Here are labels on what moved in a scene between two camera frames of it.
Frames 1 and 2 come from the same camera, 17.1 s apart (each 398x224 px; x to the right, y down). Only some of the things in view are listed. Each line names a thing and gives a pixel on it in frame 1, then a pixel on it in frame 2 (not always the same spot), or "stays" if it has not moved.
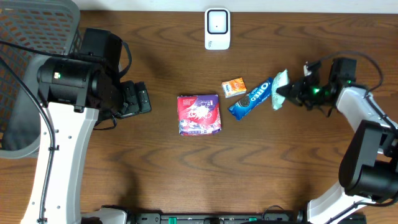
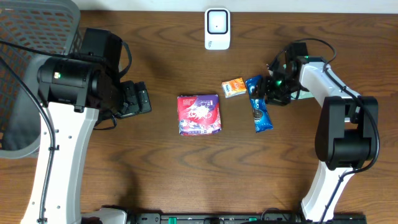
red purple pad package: [199, 114] stays
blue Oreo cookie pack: [252, 99] -> [261, 121]
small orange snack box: [234, 88] stays
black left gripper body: [137, 101] stays
